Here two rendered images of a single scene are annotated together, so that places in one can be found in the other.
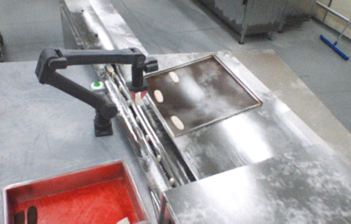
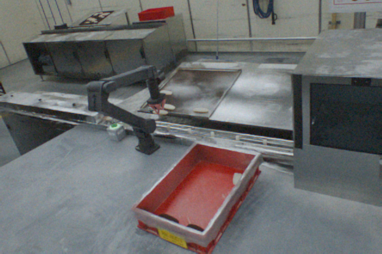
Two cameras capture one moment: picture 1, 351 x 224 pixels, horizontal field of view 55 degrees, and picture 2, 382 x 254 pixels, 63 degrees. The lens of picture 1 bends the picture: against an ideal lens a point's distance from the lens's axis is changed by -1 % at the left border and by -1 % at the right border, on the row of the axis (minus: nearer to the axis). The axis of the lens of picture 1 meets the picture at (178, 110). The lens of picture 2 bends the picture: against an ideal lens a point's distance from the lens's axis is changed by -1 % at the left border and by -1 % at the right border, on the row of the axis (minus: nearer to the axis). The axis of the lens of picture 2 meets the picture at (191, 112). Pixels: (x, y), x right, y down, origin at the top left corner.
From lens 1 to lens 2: 0.79 m
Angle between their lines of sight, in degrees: 24
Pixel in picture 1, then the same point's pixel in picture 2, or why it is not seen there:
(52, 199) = (169, 201)
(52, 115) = (96, 165)
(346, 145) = not seen: hidden behind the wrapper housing
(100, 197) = (202, 177)
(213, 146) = (240, 105)
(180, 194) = (302, 69)
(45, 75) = (103, 102)
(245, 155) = (265, 96)
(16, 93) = (44, 173)
